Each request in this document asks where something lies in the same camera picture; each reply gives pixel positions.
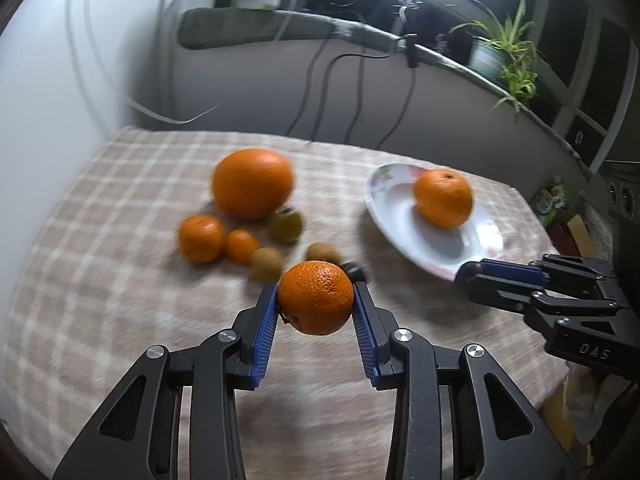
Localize small mandarin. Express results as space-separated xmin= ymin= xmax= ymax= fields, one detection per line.
xmin=224 ymin=228 xmax=261 ymax=266

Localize yellow object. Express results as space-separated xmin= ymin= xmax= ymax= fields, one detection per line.
xmin=542 ymin=395 xmax=576 ymax=453

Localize medium mandarin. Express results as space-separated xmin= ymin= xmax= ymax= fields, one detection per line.
xmin=178 ymin=214 xmax=227 ymax=264

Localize white floral plate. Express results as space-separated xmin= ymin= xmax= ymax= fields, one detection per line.
xmin=364 ymin=162 xmax=506 ymax=282

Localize large orange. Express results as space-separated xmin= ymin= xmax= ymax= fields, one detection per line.
xmin=211 ymin=148 xmax=295 ymax=221

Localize smooth mandarin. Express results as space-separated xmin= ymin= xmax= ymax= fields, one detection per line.
xmin=413 ymin=169 xmax=474 ymax=229

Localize grey windowsill ledge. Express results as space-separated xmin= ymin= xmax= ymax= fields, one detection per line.
xmin=178 ymin=7 xmax=591 ymax=171

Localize greenish kiwi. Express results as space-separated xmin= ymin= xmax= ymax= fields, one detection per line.
xmin=267 ymin=206 xmax=304 ymax=246

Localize beige checked tablecloth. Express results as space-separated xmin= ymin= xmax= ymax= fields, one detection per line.
xmin=0 ymin=126 xmax=571 ymax=480

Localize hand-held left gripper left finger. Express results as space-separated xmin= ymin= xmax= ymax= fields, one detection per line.
xmin=52 ymin=284 xmax=280 ymax=480

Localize white cloth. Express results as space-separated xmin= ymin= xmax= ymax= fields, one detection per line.
xmin=562 ymin=362 xmax=633 ymax=443

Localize black cable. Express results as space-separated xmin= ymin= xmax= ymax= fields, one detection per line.
xmin=345 ymin=57 xmax=366 ymax=144
xmin=286 ymin=35 xmax=333 ymax=137
xmin=375 ymin=66 xmax=417 ymax=151
xmin=307 ymin=50 xmax=403 ymax=142

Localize brown box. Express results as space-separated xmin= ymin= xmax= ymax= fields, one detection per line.
xmin=547 ymin=214 xmax=598 ymax=261

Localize window with grey frame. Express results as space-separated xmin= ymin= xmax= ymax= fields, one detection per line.
xmin=515 ymin=0 xmax=640 ymax=173

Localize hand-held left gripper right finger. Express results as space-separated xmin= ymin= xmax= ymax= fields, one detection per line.
xmin=344 ymin=261 xmax=576 ymax=480

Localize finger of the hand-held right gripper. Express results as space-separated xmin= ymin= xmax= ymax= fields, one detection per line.
xmin=480 ymin=254 xmax=622 ymax=292
xmin=456 ymin=261 xmax=629 ymax=318

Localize thin white cable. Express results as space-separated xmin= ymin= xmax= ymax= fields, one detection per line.
xmin=65 ymin=0 xmax=226 ymax=126

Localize brown kiwi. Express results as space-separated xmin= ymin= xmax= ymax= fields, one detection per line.
xmin=250 ymin=247 xmax=285 ymax=283
xmin=305 ymin=242 xmax=343 ymax=267

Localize potted spider plant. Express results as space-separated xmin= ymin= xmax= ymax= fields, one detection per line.
xmin=447 ymin=0 xmax=548 ymax=121

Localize green packet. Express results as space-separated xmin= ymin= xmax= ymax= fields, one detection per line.
xmin=531 ymin=176 xmax=568 ymax=226

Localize rough-skinned mandarin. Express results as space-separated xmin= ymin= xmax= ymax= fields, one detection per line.
xmin=276 ymin=260 xmax=356 ymax=336

